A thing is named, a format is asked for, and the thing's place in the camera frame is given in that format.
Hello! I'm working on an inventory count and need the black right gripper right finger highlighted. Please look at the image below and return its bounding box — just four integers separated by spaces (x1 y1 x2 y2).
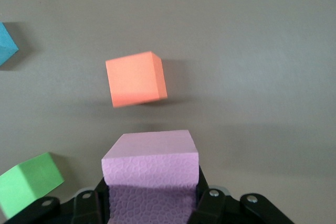
187 165 295 224

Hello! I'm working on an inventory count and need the green foam block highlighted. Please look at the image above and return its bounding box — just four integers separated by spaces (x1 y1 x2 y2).
0 152 65 220

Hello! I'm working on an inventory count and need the pink foam block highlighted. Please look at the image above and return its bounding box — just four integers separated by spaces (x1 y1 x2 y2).
101 129 199 224

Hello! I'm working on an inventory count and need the orange foam block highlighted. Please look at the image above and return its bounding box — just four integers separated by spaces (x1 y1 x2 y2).
105 51 168 108

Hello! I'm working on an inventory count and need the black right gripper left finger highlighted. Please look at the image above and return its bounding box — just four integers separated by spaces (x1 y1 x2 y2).
0 178 113 224

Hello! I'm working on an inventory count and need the light blue foam block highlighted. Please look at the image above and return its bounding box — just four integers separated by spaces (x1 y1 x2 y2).
0 22 19 67

